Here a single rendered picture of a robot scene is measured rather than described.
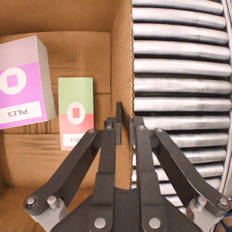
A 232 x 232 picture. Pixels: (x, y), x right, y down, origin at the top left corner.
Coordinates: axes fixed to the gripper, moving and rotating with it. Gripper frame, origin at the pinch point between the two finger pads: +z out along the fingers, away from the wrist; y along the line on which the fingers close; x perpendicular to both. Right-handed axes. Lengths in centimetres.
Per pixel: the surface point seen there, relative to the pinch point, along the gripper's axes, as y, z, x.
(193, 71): 23.7, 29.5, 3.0
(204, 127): 28.5, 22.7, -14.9
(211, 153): 32.7, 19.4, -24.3
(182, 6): 22, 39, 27
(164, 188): 15.2, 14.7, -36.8
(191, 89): 22.9, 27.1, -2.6
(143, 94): 8.2, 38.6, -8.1
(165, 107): 13.4, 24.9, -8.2
